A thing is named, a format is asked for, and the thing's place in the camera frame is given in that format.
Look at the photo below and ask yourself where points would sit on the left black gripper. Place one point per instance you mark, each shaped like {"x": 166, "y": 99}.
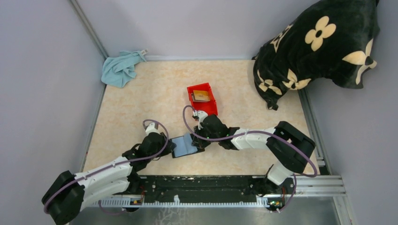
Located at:
{"x": 170, "y": 146}

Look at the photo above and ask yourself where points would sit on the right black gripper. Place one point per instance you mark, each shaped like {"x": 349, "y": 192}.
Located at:
{"x": 199, "y": 142}

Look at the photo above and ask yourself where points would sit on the red plastic bin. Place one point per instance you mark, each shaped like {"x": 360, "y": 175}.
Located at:
{"x": 209, "y": 107}

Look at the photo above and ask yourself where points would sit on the black leather card holder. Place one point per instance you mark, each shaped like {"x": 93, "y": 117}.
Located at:
{"x": 184, "y": 146}

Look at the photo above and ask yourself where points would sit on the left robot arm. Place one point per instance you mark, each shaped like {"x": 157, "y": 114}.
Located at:
{"x": 71, "y": 193}

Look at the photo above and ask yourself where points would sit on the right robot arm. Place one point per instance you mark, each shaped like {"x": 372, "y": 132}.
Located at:
{"x": 289, "y": 145}

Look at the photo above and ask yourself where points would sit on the stack of credit cards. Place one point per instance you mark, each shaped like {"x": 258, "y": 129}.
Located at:
{"x": 200, "y": 98}

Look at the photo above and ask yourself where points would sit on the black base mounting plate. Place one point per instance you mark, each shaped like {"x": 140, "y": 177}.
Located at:
{"x": 207, "y": 189}

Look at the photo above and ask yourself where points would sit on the light blue cloth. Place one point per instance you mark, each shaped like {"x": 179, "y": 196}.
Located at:
{"x": 117, "y": 71}

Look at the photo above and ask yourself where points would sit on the black floral blanket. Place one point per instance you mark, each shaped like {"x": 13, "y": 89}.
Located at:
{"x": 331, "y": 39}

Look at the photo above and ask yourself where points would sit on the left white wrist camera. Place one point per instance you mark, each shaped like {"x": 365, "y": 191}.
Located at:
{"x": 152, "y": 128}

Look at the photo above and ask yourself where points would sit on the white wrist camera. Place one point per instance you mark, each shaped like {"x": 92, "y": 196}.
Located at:
{"x": 199, "y": 115}
{"x": 152, "y": 128}

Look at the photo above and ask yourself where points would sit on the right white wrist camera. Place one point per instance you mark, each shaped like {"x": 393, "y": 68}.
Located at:
{"x": 199, "y": 115}

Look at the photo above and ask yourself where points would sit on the aluminium front rail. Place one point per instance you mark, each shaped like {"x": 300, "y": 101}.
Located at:
{"x": 320, "y": 186}

